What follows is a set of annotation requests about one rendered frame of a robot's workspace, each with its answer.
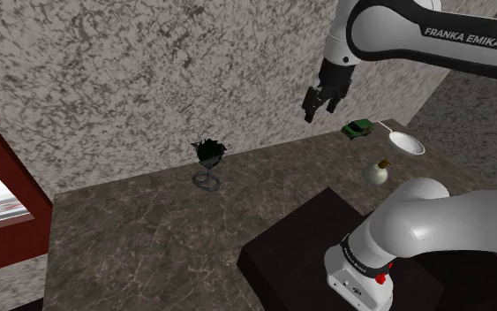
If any white pan with handle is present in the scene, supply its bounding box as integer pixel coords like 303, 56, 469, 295
378, 120, 426, 156

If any black goblet with coiled foot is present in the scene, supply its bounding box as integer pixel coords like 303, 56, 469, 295
190, 138, 228, 193

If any red framed window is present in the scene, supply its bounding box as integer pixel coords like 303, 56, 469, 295
0, 98, 54, 277

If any white round bottle with cork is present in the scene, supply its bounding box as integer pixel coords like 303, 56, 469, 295
362, 158, 392, 186

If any dark robot stand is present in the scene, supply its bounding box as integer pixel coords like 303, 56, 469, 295
237, 186, 497, 311

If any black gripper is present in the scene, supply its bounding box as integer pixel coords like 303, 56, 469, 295
301, 57, 355, 124

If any green toy car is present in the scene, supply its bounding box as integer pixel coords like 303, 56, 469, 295
341, 118, 376, 140

